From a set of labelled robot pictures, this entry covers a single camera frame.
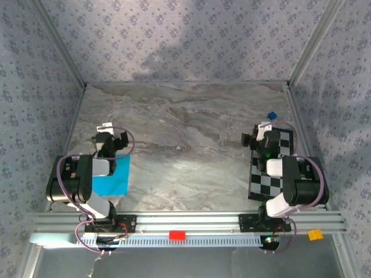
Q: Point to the orange toy brick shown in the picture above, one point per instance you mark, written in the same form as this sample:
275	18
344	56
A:
315	234

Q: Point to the aluminium frame post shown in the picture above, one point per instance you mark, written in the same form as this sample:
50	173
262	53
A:
62	43
312	43

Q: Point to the wide aluminium mounting rail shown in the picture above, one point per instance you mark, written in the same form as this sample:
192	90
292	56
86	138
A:
188	220

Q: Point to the black and white checkerboard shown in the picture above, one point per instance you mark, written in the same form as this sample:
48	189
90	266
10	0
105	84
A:
262	182

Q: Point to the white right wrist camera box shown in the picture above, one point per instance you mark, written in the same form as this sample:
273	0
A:
262	130

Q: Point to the small black electronics board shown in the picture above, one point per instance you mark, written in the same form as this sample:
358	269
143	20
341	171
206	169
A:
107	240
271	241

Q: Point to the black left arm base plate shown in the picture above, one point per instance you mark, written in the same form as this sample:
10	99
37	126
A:
129	224

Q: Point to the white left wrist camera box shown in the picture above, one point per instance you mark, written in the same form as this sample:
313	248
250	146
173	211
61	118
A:
105	128

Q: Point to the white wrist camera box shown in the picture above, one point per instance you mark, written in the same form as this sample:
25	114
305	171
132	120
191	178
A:
105	128
262	130

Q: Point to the blue toy brick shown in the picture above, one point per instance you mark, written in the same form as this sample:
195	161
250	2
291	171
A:
272	116

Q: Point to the red toy brick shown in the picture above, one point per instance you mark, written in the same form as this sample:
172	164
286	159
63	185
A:
177	234

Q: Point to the light blue flat bar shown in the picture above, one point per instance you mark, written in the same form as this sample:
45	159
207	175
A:
49	239

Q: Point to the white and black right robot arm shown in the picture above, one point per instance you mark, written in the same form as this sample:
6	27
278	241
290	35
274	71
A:
304	182

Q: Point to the aluminium table side rail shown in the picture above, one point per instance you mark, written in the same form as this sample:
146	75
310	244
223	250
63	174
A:
301	121
74	121

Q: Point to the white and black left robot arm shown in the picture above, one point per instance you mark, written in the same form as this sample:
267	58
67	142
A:
69	179

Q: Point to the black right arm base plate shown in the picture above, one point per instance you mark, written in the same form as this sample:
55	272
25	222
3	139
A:
246	223

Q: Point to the blue cloth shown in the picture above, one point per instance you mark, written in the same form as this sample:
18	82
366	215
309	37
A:
119	182

